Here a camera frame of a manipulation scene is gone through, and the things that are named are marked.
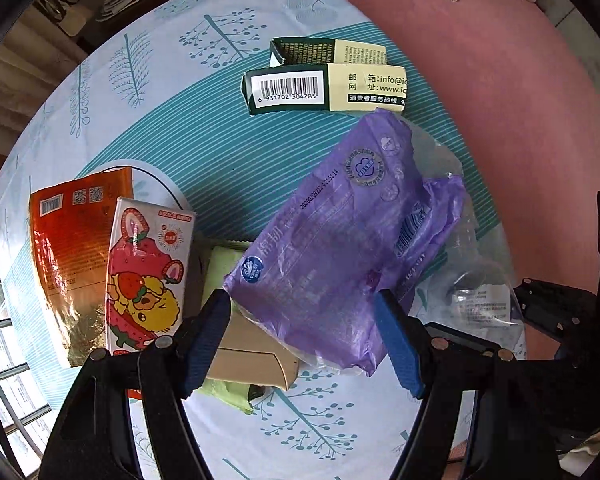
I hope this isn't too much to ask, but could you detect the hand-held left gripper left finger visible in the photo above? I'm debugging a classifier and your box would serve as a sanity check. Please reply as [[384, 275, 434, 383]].
[[39, 290, 233, 480]]

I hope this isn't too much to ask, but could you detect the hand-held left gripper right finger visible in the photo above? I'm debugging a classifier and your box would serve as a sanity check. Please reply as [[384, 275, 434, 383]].
[[372, 290, 561, 480]]

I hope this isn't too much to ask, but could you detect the clear plastic bag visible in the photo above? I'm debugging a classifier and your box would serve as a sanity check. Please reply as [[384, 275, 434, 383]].
[[405, 125, 526, 361]]

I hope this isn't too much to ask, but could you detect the purple plastic package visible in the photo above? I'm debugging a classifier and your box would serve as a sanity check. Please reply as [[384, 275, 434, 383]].
[[222, 108, 468, 377]]

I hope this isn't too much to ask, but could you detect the orange foil bag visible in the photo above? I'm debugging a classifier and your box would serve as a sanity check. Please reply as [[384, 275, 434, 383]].
[[28, 166, 135, 368]]

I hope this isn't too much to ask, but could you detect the beige box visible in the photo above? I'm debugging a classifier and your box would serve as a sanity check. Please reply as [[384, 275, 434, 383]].
[[187, 240, 301, 391]]

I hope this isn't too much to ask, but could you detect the light green wrapper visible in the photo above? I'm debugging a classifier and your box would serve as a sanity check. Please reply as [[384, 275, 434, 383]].
[[200, 242, 256, 416]]

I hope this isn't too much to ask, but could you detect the strawberry print carton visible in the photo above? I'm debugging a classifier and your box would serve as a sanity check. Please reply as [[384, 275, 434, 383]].
[[103, 196, 197, 401]]

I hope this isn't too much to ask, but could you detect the pink blanket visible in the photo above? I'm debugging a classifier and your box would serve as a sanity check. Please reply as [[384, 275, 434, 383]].
[[215, 0, 600, 356]]

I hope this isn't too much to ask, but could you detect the window with metal grille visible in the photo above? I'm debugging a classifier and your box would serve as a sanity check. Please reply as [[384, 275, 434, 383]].
[[0, 200, 56, 480]]

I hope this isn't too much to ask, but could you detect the leaf print tablecloth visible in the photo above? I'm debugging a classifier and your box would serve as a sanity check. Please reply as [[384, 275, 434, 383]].
[[0, 0, 528, 480]]

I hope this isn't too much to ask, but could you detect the green and cream box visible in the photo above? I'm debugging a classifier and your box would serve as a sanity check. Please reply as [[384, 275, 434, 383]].
[[242, 63, 408, 117], [269, 36, 388, 67]]

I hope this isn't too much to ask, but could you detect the lace curtain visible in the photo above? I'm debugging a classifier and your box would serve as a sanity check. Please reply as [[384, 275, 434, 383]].
[[0, 35, 81, 156]]

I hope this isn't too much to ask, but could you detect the white object with black cord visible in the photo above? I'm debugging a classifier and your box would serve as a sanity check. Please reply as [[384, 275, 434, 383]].
[[32, 0, 88, 37]]

